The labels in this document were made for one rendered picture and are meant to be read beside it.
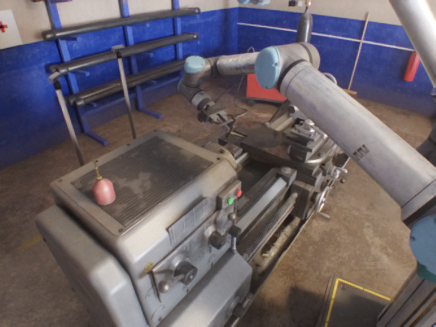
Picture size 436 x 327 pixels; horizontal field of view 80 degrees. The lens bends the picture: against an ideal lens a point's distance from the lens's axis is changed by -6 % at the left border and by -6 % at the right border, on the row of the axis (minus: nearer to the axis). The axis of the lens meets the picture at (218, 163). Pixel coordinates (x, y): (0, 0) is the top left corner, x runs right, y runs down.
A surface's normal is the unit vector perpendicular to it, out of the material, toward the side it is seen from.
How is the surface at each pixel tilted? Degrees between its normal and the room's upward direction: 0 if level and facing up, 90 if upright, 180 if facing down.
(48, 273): 0
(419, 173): 37
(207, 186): 45
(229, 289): 32
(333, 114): 63
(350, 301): 0
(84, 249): 0
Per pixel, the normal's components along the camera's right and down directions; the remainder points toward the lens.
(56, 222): 0.00, -0.81
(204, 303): 0.42, -0.50
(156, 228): 0.56, -0.32
